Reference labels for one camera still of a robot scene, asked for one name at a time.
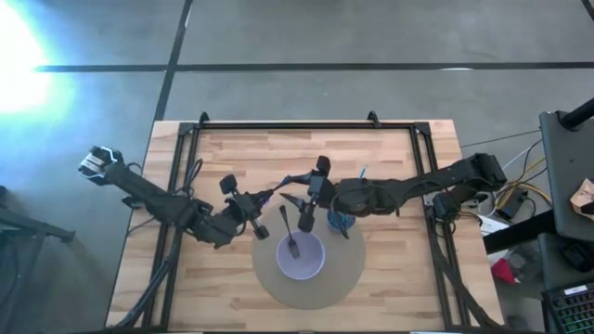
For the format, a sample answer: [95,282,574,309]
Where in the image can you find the black power box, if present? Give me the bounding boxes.
[496,187,529,219]

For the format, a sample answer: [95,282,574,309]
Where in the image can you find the black pole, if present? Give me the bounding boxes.
[559,96,594,131]

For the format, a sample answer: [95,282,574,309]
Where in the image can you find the black bag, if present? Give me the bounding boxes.
[563,240,594,274]

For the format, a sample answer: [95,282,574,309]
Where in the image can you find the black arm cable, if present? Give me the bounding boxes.
[174,157,205,197]
[329,212,352,240]

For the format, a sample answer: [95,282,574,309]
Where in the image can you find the black table frame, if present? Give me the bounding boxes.
[105,109,505,331]

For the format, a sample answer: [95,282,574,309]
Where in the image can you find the black crate with blue cells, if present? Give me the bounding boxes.
[541,281,594,334]

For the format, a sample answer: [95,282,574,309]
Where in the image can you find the round grey placemat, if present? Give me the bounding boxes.
[251,199,367,311]

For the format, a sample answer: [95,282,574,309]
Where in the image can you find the grey cart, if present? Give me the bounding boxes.
[537,109,594,242]

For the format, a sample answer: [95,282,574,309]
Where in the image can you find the black fork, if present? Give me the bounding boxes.
[278,204,302,260]

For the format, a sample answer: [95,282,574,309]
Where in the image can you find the white paper sheet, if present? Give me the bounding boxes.
[480,215,510,237]

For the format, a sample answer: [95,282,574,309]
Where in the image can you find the brown paper bag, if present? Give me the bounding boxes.
[569,178,594,215]

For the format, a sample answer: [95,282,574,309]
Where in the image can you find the yellow and white cables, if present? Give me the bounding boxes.
[494,138,553,211]

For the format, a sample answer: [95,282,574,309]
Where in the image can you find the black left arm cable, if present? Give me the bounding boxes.
[174,157,205,197]

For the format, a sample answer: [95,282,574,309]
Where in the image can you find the blue translucent plastic cup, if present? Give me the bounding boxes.
[327,208,357,233]

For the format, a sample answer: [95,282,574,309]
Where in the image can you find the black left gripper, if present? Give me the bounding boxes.
[218,173,279,241]

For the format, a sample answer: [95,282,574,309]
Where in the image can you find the pale lavender bowl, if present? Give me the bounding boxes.
[275,230,327,281]

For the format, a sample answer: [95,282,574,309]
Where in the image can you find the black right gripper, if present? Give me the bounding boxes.
[279,155,342,234]

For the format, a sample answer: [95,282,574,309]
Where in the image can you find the red object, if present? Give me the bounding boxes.
[490,257,517,285]

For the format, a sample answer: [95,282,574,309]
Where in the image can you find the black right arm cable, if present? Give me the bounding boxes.
[329,212,352,240]

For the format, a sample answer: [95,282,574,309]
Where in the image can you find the black floor stand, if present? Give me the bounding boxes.
[0,185,75,334]

